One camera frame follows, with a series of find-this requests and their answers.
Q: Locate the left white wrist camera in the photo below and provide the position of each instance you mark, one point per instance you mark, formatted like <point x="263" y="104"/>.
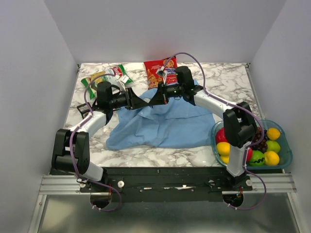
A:
<point x="122" y="80"/>

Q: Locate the red apple toy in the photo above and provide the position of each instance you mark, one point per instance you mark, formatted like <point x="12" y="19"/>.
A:
<point x="249" y="155"/>

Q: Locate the yellow lemon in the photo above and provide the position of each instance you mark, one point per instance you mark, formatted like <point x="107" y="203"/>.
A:
<point x="225" y="159"/>
<point x="273" y="134"/>
<point x="271" y="158"/>
<point x="223" y="149"/>

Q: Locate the teal plastic fruit container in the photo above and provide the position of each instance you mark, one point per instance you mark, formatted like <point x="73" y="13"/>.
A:
<point x="285" y="153"/>

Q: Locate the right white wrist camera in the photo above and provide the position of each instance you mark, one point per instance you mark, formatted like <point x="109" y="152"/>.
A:
<point x="162" y="73"/>

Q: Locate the red dragon fruit toy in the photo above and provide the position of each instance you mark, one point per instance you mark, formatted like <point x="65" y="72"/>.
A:
<point x="220" y="136"/>

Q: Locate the yellow lemon upper left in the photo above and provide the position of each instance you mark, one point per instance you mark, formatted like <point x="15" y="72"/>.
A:
<point x="223" y="149"/>

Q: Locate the green lime lower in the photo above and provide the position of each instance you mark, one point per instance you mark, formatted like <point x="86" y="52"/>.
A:
<point x="257" y="159"/>

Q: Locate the yellow lemon back right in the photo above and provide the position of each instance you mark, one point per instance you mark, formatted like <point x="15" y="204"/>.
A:
<point x="273" y="134"/>

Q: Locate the aluminium rail frame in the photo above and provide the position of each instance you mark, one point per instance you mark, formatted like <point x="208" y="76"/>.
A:
<point x="67" y="185"/>

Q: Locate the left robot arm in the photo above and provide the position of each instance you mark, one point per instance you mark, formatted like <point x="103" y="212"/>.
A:
<point x="71" y="147"/>

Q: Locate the green chips bag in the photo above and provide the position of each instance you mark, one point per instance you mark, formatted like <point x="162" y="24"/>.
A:
<point x="105" y="75"/>

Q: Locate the yellow lemon front right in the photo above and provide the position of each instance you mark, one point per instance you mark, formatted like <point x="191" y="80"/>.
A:
<point x="271" y="158"/>

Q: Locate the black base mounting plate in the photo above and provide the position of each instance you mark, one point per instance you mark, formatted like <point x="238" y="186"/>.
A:
<point x="172" y="184"/>

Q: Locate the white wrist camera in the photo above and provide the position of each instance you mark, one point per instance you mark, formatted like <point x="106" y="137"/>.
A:
<point x="162" y="73"/>
<point x="122" y="80"/>

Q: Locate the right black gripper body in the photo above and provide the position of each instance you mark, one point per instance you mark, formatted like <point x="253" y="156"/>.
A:
<point x="171" y="91"/>

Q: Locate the green lime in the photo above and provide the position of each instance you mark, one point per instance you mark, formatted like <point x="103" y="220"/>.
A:
<point x="273" y="146"/>
<point x="257" y="159"/>

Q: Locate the light blue shirt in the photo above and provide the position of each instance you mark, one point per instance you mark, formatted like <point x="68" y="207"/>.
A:
<point x="176" y="125"/>

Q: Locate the dark purple grape bunch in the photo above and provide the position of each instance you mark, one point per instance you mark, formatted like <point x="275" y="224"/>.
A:
<point x="262" y="138"/>

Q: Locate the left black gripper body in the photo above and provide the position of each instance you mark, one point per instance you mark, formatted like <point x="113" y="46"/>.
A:
<point x="123" y="99"/>

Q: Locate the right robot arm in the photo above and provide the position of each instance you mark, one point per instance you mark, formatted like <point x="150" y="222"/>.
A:
<point x="238" y="120"/>

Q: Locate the yellow lemon lower left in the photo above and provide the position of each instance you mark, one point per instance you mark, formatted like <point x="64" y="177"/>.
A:
<point x="225" y="159"/>

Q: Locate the green lime upper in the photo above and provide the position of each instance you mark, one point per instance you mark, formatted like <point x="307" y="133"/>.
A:
<point x="273" y="146"/>

